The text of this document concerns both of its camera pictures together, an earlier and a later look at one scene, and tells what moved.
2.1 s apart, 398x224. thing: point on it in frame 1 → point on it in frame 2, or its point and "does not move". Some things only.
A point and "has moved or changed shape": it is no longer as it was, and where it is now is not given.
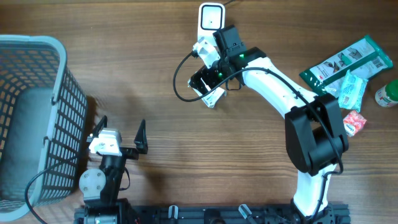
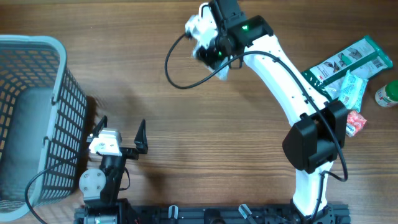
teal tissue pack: x=352 y=91 does not move
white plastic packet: x=214 y=97 has moved or changed shape
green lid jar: x=387 y=96 does not move
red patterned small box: x=353 y=122 does not move
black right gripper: x=212 y=80 → x=213 y=61
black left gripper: x=140 y=142 does not move
